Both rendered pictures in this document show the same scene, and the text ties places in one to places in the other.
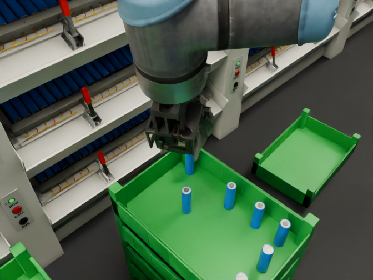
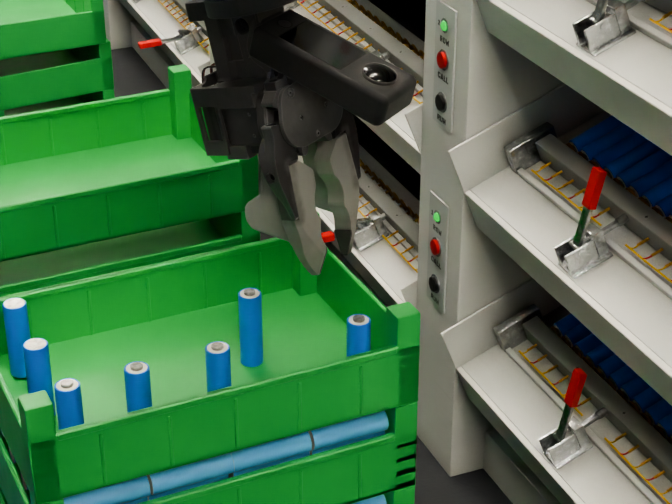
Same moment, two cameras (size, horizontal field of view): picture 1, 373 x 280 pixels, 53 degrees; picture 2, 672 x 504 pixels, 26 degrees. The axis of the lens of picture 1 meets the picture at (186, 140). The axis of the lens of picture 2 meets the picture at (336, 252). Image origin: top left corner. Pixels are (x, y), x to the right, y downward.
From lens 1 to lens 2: 121 cm
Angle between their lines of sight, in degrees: 83
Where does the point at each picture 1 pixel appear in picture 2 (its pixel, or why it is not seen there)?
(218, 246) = not seen: hidden behind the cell
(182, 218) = (234, 352)
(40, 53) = (565, 12)
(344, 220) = not seen: outside the picture
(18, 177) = (455, 188)
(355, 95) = not seen: outside the picture
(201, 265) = (114, 350)
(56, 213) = (481, 372)
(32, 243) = (431, 357)
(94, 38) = (618, 63)
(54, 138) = (536, 212)
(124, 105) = (630, 310)
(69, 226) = (505, 467)
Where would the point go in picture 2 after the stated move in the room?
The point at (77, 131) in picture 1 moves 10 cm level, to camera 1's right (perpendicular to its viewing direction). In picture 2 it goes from (553, 242) to (525, 295)
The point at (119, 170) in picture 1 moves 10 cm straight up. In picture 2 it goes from (582, 477) to (591, 385)
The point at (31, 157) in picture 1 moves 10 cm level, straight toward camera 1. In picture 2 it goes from (494, 192) to (391, 201)
